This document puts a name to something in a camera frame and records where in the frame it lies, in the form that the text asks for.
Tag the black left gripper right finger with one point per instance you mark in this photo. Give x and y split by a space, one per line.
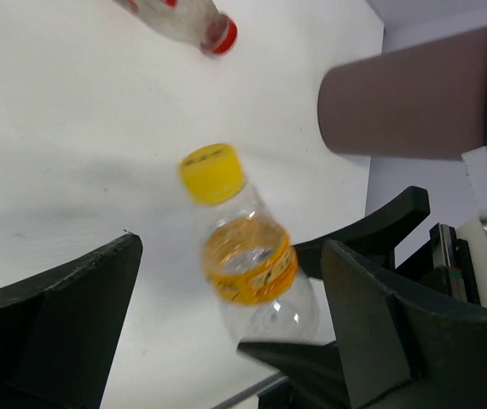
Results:
403 345

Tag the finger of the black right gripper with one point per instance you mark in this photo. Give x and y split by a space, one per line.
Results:
314 374

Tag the aluminium table frame rail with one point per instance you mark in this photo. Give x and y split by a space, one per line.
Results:
249 398

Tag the yellow cap orange label bottle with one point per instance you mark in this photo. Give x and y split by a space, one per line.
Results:
246 255

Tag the red cap clear bottle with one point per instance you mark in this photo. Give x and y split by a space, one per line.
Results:
196 23

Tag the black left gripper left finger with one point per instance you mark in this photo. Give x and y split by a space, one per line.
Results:
59 329

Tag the brown plastic waste bin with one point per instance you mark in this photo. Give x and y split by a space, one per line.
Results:
428 101

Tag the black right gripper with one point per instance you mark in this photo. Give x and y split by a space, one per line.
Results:
443 264

